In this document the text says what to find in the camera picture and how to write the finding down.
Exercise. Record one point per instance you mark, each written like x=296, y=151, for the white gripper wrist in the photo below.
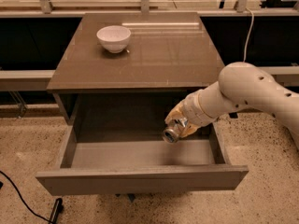
x=193, y=109

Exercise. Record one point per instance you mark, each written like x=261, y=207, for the silver blue redbull can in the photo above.
x=174, y=130

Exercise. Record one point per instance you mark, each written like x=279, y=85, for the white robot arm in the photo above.
x=239, y=86

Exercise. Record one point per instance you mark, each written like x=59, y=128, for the grey drawer cabinet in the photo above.
x=167, y=50

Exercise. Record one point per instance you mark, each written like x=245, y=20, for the white ceramic bowl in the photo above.
x=114, y=38

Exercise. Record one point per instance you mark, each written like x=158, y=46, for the black floor foot bracket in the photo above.
x=56, y=211

